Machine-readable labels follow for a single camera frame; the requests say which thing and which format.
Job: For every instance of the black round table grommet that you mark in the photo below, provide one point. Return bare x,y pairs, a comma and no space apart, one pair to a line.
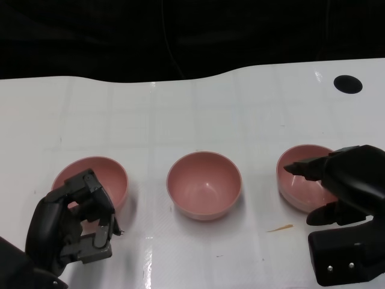
348,84

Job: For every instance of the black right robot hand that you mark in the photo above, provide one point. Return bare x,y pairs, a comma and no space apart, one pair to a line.
358,180

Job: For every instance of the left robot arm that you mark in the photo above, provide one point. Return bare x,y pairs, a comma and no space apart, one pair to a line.
12,268

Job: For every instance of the brown tape sliver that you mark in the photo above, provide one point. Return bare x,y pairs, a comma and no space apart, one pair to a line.
281,227

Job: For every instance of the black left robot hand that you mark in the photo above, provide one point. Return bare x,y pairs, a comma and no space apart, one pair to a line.
45,231

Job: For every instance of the pink plastic bowl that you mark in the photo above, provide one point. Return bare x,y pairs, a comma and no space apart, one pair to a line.
300,192
204,186
111,180

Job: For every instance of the black backdrop cloth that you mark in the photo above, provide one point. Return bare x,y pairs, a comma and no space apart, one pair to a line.
90,36

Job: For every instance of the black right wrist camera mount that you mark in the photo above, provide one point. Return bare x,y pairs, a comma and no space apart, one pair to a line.
340,250

